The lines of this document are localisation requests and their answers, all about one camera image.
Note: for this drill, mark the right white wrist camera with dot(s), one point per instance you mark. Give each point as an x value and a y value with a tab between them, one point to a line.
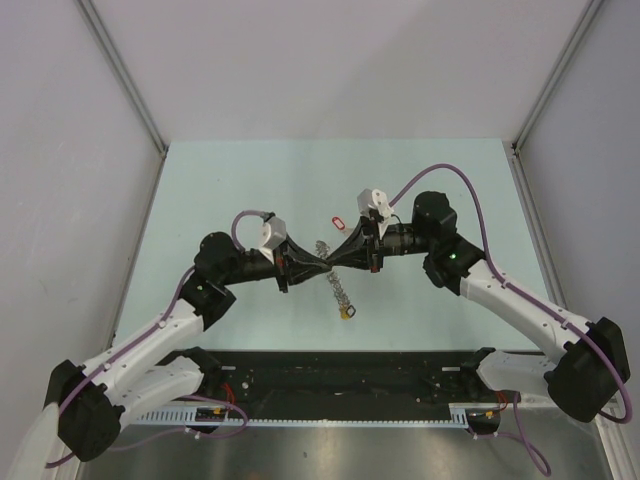
374	205

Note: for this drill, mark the black key tag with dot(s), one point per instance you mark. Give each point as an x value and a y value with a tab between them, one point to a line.
351	310

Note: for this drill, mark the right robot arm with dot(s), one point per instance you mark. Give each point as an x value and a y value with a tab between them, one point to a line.
585	362

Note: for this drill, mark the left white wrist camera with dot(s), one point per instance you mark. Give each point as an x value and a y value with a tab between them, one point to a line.
273	234

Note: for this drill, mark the aluminium frame post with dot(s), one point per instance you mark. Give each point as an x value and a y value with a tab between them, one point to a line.
115	61
578	34

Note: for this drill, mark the left aluminium frame post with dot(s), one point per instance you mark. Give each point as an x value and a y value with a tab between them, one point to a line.
115	61

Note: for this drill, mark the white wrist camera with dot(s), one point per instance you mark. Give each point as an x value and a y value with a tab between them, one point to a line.
273	234
374	205

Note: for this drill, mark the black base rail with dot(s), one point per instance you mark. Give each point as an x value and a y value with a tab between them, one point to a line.
342	386

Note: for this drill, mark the white cable duct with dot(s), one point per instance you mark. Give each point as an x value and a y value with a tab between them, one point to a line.
183	415

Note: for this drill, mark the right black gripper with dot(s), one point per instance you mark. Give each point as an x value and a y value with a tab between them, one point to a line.
363	249

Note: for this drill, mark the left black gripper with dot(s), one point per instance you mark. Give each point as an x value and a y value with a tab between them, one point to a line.
293	265

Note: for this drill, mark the red key tag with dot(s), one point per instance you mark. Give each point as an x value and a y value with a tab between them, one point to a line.
338	223

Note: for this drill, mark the right aluminium frame post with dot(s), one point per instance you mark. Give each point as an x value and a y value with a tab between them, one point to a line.
578	34

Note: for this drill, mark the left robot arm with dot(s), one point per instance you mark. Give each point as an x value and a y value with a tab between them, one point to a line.
96	398

